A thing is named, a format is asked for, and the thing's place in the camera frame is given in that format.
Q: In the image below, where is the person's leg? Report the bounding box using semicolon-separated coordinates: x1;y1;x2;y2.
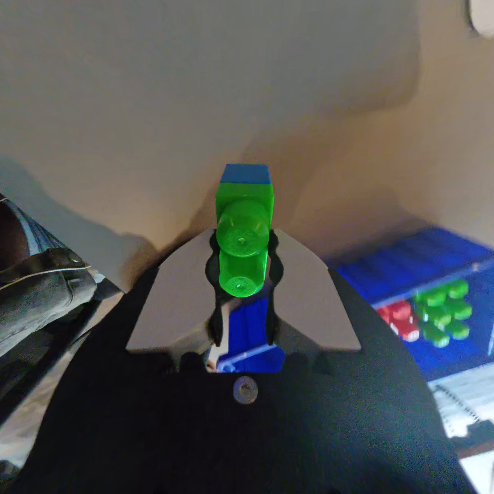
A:
0;193;101;359

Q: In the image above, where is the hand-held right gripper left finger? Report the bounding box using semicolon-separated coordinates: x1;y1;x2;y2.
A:
125;229;222;356

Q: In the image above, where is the blue building block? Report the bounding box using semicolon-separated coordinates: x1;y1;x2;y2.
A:
219;163;273;186

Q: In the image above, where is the red two-stud building block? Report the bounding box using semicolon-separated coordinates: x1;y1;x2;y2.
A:
377;300;421;343

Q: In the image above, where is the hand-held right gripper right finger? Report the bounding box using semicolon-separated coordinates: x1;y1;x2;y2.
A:
266;229;362;356

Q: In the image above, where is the blue plastic bin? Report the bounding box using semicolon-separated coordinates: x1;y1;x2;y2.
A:
205;226;494;383

